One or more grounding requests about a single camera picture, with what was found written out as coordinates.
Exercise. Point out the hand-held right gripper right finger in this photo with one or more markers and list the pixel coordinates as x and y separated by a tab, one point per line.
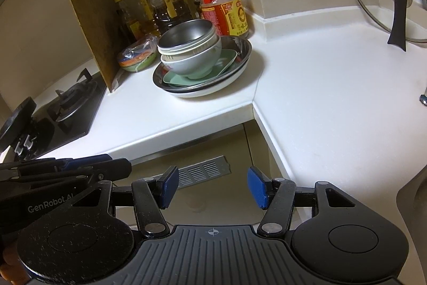
258	188

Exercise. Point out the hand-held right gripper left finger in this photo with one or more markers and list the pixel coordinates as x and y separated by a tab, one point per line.
170	184

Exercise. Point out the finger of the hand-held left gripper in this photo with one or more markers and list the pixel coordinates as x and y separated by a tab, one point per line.
110	168
86	160

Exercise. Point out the white floral bowl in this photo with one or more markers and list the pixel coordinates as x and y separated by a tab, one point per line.
193	67

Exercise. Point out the green square plate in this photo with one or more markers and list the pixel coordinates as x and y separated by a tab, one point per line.
227	61

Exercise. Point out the cream ribbed bowl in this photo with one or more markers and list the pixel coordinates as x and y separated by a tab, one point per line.
200	49

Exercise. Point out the large shallow steel plate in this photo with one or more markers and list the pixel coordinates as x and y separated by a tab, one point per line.
242	48

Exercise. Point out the straight-sided steel bowl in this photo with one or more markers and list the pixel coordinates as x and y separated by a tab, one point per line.
186	33

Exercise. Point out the bagged stack of colourful bowls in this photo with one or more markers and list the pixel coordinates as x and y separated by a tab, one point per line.
136	59

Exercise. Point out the person's left hand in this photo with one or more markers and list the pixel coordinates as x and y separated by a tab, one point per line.
11	268

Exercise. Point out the beige cabinet door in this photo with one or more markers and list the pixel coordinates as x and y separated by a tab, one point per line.
216	144
263	154

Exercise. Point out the metal cabinet vent grille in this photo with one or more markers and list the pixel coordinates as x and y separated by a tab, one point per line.
203	171

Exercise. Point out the black gas stove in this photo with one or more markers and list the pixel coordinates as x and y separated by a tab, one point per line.
76	124

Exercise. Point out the small dark bottle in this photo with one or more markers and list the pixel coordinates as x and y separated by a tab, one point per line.
130	28

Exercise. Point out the yellow oil bottle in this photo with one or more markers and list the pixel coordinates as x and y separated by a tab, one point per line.
146	21

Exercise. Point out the wooden cutting board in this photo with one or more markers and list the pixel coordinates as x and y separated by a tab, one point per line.
86	4

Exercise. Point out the large dark sauce bottle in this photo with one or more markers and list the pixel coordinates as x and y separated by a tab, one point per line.
170	11

